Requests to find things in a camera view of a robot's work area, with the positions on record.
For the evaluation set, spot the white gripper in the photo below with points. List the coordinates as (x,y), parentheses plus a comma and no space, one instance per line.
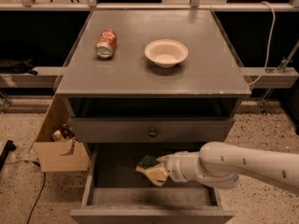
(173,166)

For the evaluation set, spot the green and yellow sponge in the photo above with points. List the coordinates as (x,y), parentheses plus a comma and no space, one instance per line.
(146,163)

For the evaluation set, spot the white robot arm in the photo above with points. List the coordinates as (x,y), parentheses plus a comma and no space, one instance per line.
(219,165)

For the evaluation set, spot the open grey middle drawer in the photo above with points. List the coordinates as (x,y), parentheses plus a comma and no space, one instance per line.
(116,193)

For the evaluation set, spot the closed grey upper drawer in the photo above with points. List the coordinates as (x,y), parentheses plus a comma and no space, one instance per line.
(155,130)

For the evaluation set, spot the grey wooden drawer cabinet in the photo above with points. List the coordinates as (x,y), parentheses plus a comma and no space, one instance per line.
(207,85)

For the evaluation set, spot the cardboard box with items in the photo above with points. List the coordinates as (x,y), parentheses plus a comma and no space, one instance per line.
(56,153)

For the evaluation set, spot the white paper bowl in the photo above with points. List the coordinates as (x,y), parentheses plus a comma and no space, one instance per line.
(166,53)

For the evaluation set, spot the orange soda can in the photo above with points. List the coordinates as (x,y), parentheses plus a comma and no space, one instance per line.
(106,44)

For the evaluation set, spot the black object on floor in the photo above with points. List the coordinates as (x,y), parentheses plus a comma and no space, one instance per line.
(9,146)

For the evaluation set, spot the black bag on shelf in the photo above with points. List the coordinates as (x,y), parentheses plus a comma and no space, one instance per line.
(17,67)

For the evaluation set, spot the metal shelf rail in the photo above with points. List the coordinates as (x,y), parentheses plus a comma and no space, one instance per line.
(234,7)

